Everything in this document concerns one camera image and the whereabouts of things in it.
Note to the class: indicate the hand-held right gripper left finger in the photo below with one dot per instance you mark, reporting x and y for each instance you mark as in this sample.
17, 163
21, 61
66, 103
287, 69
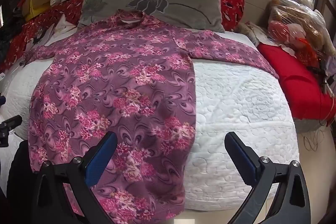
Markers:
101, 158

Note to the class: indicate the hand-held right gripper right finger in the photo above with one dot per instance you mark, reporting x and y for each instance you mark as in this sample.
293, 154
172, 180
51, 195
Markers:
241, 161

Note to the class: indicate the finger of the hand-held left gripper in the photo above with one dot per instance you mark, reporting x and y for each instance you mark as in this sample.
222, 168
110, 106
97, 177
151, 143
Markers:
11, 121

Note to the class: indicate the pink floral pillowcase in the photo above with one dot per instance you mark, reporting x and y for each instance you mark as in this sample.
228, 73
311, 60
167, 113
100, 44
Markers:
118, 82

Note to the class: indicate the white quilted bed cover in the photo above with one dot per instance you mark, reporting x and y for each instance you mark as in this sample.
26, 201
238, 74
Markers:
236, 108

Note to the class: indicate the person's dark clothing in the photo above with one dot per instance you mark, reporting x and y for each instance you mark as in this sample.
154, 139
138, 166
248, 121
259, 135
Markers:
18, 182

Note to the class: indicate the dark cloth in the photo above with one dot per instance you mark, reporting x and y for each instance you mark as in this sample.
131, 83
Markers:
10, 29

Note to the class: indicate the plain red cloth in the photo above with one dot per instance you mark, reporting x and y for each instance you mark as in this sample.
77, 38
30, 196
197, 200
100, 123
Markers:
294, 82

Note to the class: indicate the white plastic packet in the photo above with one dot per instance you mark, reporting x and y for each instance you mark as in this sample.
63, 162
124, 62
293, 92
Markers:
61, 27

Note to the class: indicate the yellow cardboard box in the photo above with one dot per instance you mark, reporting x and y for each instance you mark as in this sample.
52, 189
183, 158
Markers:
36, 3

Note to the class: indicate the cream patterned cloth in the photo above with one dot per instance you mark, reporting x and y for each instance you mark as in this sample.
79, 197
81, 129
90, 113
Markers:
252, 31

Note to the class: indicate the clear plastic bag orange contents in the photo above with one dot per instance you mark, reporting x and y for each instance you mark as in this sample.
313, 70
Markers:
291, 19

